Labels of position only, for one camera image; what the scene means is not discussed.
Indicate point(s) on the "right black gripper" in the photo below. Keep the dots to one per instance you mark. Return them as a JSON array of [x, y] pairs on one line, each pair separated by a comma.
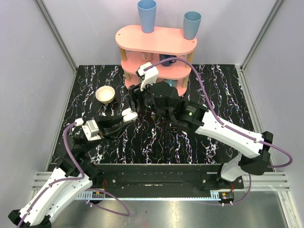
[[136, 93]]

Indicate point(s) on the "left blue plastic tumbler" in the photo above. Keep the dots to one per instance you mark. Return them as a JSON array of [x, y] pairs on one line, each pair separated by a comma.
[[147, 14]]

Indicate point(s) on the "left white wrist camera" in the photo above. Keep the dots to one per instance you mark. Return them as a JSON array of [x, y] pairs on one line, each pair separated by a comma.
[[90, 129]]

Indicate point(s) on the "aluminium rail frame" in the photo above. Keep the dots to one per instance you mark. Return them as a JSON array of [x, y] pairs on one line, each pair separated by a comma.
[[270, 181]]

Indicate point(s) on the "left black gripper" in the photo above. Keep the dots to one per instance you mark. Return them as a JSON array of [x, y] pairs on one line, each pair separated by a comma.
[[101, 128]]

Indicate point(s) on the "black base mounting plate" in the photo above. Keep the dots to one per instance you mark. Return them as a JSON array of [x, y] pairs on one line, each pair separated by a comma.
[[164, 180]]

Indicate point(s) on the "cream ceramic bowl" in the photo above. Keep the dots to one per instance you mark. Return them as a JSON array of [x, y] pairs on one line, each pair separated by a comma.
[[105, 94]]

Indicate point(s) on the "blue plastic tumbler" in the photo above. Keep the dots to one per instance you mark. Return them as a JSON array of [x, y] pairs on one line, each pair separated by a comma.
[[191, 24], [147, 14]]

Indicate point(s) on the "right blue plastic tumbler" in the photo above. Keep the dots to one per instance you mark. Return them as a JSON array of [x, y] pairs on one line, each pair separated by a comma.
[[191, 24]]

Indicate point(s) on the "pink three-tier wooden shelf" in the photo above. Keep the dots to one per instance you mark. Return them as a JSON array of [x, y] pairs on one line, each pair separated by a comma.
[[134, 44]]

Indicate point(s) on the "light blue butterfly mug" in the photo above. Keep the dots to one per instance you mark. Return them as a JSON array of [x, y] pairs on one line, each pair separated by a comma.
[[172, 83]]

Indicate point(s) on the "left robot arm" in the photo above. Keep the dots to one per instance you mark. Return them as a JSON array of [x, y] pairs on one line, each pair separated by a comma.
[[74, 174]]

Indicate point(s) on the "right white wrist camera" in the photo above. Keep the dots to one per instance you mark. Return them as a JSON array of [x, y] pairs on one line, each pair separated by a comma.
[[147, 77]]

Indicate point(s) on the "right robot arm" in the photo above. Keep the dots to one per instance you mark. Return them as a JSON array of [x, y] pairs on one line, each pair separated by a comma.
[[191, 117]]

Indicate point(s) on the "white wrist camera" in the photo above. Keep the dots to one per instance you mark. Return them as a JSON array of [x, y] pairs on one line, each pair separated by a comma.
[[147, 77], [90, 129]]

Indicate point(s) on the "white earbud case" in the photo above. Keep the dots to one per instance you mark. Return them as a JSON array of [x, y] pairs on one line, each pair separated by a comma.
[[129, 115]]

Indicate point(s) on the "pink mug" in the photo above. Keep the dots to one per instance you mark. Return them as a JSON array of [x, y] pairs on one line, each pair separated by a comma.
[[147, 57]]

